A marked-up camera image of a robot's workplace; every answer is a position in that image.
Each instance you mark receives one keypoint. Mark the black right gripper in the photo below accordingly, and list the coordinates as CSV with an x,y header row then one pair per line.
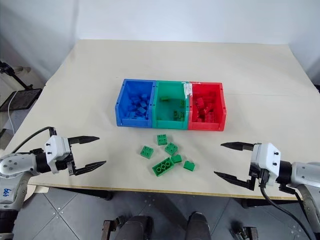
x,y
257,175

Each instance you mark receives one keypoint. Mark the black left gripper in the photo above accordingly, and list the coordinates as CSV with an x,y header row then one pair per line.
x,y
71,167

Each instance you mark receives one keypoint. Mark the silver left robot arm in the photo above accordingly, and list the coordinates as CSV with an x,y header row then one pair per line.
x,y
15,163

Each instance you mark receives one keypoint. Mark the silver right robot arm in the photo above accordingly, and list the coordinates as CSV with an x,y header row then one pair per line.
x,y
305,172

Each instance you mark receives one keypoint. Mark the small green toy brick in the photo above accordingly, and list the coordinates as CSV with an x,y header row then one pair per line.
x,y
176,158
189,166

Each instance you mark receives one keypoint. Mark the red toy brick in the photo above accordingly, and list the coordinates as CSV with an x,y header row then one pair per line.
x,y
210,117
200,102

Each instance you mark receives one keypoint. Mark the blue toy brick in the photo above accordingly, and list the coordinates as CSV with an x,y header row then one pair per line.
x,y
131,115
141,110

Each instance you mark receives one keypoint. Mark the red plastic bin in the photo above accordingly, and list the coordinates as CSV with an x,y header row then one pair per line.
x,y
220,105

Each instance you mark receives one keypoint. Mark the green square toy brick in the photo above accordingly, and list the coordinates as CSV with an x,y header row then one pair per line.
x,y
147,152
171,148
162,139

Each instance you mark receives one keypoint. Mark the blue plastic bin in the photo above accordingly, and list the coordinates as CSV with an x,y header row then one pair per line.
x,y
135,100

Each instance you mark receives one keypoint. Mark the long green toy brick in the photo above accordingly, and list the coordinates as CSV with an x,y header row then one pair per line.
x,y
162,167

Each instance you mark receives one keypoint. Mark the dark rounded shape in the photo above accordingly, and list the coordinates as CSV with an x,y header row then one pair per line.
x,y
136,228
198,226

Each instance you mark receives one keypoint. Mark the green plastic bin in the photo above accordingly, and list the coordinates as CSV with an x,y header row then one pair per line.
x,y
170,107

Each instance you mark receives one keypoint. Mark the white tape strip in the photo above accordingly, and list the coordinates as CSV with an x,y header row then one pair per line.
x,y
187,88

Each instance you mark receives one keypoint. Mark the black tripod stand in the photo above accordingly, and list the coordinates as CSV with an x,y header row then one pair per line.
x,y
15,76

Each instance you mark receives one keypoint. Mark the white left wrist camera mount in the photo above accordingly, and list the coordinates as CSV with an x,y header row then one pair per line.
x,y
57,147

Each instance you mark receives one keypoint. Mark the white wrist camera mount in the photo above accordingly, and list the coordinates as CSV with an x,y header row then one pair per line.
x,y
266,156
57,147

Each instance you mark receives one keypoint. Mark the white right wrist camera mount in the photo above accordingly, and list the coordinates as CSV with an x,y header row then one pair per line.
x,y
266,156

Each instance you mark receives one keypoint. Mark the black table frame bar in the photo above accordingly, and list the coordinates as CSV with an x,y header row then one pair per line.
x,y
270,203

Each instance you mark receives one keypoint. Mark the black flat base plate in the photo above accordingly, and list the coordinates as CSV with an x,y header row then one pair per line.
x,y
21,98

